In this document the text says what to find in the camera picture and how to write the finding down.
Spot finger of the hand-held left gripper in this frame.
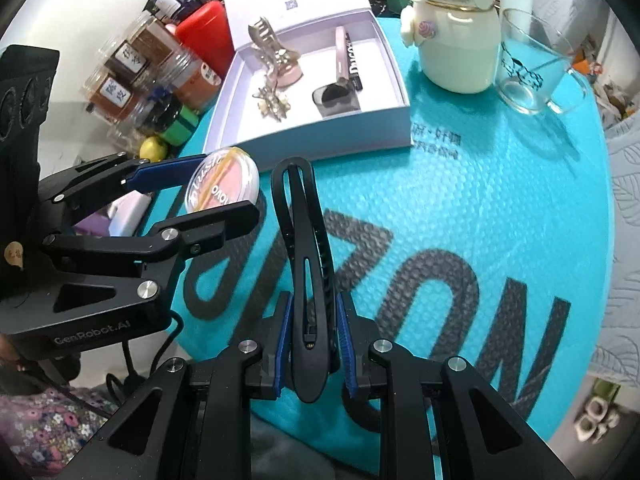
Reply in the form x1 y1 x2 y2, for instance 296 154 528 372
37 152 208 216
42 201 261 311

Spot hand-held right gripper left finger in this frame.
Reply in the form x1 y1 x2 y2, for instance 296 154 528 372
67 292 293 480

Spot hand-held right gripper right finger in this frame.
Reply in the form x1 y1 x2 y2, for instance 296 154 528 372
336 294 566 480

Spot clear round blush compact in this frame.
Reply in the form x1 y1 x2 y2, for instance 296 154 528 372
185 146 261 216

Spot black hair clip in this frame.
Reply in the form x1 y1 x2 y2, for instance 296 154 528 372
270 157 341 403

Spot gold flower hair clip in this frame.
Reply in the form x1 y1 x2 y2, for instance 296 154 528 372
252 82 292 122

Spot lavender gift box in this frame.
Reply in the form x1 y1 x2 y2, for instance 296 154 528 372
205 0 413 161

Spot pink round compact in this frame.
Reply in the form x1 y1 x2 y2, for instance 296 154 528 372
272 62 304 87

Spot marble hair claw clip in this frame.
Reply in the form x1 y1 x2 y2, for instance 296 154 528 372
248 17 301 86

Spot pink lip gloss tube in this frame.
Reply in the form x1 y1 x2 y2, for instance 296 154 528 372
334 26 351 86

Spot long black lipstick box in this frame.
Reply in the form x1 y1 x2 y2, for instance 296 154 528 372
345 35 368 93

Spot lemon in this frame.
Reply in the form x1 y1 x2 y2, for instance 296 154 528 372
139 136 168 162

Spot green jar black lid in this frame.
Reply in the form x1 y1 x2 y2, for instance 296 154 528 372
150 95 201 148

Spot purple stand with grey plate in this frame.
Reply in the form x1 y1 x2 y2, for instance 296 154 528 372
75 212 113 236

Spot brown powder jar grey lid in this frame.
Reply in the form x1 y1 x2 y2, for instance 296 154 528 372
172 55 223 113

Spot orange peel jar white label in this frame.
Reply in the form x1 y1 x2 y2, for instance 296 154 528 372
82 67 151 123

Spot grey cloth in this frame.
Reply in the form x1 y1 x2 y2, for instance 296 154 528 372
240 415 381 480

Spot dark herb jar white label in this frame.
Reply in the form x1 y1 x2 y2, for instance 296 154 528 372
100 12 176 86

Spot red canister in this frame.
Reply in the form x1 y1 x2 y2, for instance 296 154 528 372
175 1 236 81

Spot teal bubble mailer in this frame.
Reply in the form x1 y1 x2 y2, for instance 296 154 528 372
150 17 616 476

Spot floral clothing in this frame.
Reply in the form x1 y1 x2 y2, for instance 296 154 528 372
0 390 118 480

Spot white slippers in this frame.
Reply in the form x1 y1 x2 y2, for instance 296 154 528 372
575 395 621 443

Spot cream cartoon water bottle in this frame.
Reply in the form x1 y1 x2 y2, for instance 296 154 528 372
400 0 501 95

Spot glass mug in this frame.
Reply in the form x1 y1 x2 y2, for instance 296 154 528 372
495 8 591 116

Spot black cable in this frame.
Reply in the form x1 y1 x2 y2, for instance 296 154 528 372
107 310 186 411

